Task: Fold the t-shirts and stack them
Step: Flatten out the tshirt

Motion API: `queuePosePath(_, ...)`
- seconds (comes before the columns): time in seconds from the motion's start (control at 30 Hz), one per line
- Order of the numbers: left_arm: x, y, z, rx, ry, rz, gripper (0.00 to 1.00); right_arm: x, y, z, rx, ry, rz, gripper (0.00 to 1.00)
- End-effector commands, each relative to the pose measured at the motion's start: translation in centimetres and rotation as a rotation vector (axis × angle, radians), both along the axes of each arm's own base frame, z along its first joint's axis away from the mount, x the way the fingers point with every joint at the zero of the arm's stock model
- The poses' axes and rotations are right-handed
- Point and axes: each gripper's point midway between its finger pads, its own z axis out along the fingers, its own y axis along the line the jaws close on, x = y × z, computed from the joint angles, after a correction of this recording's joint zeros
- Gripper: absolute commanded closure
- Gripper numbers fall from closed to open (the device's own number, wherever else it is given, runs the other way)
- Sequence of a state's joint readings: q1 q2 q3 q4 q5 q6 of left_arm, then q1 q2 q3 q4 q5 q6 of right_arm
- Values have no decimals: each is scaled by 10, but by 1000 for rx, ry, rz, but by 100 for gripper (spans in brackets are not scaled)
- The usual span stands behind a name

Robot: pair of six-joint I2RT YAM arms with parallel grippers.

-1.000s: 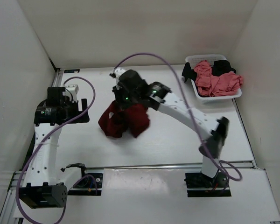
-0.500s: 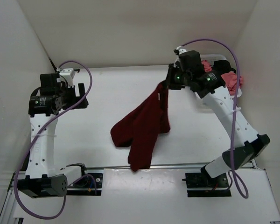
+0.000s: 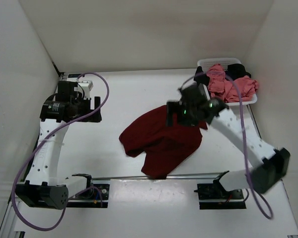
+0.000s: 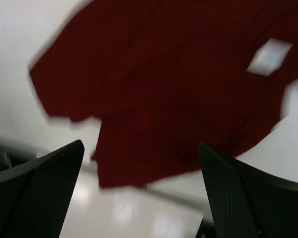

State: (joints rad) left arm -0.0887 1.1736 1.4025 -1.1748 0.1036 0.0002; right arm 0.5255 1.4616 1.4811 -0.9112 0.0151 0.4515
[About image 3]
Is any dark red t shirt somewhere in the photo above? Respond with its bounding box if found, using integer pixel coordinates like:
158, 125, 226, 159
119, 105, 208, 179

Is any white plastic laundry basket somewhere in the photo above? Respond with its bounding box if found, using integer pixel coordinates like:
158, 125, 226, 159
197, 58, 259, 106

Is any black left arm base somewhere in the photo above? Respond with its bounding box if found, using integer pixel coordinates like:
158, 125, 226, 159
65, 174, 110, 208

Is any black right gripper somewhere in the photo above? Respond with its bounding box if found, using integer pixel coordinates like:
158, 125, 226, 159
165, 101, 199, 126

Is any aluminium left frame profile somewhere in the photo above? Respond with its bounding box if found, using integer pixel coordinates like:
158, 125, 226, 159
0, 71, 67, 238

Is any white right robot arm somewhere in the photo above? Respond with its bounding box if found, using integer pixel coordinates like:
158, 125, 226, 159
166, 84, 290, 198

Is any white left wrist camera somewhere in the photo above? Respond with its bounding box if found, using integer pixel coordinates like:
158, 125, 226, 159
78, 80, 93, 94

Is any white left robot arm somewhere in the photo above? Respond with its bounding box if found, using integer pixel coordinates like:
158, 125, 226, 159
15, 80, 102, 210

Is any pink t shirt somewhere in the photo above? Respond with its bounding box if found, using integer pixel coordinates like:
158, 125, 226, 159
206, 64, 259, 103

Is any black t shirt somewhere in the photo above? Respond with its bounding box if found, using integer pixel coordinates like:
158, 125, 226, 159
193, 63, 251, 85

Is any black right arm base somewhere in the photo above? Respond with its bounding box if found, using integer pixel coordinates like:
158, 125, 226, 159
194, 171, 249, 210

